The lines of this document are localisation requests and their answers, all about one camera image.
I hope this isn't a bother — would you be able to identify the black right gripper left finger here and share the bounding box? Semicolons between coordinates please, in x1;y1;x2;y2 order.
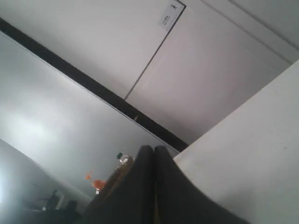
80;146;155;224

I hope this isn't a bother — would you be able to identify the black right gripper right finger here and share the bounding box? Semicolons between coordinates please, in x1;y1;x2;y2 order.
154;146;236;224

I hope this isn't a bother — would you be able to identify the orange object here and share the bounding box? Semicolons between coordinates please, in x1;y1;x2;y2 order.
85;172;106;190

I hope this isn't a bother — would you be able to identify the green capped drink bottle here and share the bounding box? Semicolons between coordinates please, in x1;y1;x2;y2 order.
96;152;135;195

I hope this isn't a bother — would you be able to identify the white wall sign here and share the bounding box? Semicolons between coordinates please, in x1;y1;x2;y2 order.
158;0;185;31

